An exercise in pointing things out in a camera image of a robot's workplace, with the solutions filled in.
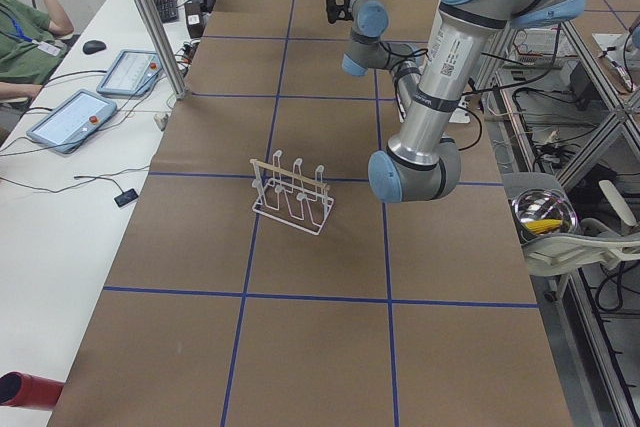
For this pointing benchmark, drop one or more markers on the small black usb device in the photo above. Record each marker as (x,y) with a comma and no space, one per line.
(126,197)

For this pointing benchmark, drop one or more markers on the aluminium frame post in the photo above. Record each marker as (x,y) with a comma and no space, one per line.
(156,31)

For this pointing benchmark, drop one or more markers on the black computer mouse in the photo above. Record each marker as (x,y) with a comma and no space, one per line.
(93,46)

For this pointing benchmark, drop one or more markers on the near teach pendant tablet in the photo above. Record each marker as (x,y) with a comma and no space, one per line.
(66,127)

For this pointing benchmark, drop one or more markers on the red cylinder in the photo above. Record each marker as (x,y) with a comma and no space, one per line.
(29,391)

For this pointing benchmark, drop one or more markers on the person in green shirt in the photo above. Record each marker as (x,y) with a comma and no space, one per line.
(31,46)

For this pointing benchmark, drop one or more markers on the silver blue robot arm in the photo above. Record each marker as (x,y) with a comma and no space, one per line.
(420,162)

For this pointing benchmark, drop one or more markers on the teach pendant tablet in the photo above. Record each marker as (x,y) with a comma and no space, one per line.
(66,127)
(132,74)

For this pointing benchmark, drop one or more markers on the white wire cup holder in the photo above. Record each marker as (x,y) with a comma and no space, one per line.
(289,197)

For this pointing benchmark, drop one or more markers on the far teach pendant tablet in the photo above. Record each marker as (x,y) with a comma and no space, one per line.
(132,74)

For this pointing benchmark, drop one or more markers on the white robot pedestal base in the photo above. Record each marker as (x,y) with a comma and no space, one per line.
(460,115)

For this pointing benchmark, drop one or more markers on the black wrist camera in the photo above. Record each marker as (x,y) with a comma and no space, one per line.
(338,10)

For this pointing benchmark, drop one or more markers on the steel bowl with corn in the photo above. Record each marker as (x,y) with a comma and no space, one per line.
(540,212)

